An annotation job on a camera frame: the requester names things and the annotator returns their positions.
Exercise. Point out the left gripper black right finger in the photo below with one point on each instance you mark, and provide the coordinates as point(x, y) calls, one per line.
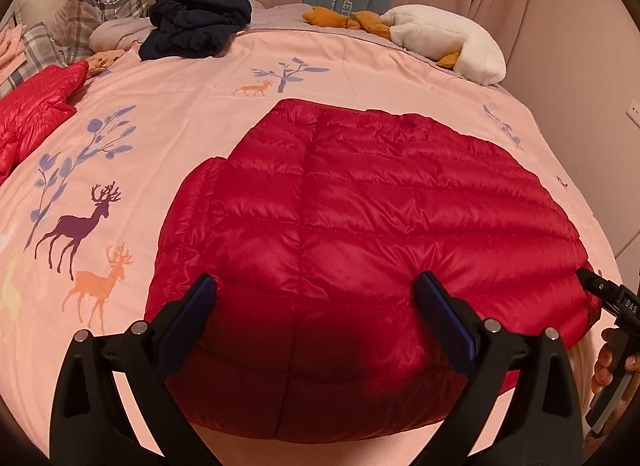
point(519, 405)

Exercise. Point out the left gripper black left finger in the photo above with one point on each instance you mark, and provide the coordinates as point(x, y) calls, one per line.
point(89, 424)

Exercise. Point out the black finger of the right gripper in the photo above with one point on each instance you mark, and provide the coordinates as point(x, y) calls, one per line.
point(607, 291)

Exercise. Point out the red puffer jacket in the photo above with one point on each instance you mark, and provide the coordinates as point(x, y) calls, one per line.
point(315, 228)
point(35, 109)

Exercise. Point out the pink clothes pile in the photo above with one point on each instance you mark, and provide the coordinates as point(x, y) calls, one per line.
point(12, 51)

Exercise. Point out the person's right hand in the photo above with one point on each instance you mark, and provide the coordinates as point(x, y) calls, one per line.
point(603, 369)

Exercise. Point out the pink deer print duvet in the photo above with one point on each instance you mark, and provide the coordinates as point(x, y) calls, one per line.
point(81, 215)

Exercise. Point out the white goose plush toy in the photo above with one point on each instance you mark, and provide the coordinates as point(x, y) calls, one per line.
point(451, 40)

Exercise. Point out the folded red puffer jacket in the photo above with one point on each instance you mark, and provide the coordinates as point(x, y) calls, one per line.
point(35, 109)

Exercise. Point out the plaid pillow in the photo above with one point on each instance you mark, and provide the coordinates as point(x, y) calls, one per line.
point(57, 32)

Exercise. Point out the grey folded blanket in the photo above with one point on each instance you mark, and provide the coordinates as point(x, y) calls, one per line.
point(119, 34)

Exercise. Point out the dark navy garment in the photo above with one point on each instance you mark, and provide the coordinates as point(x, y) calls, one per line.
point(193, 28)

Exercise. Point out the white wall socket strip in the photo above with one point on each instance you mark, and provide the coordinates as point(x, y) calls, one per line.
point(633, 112)

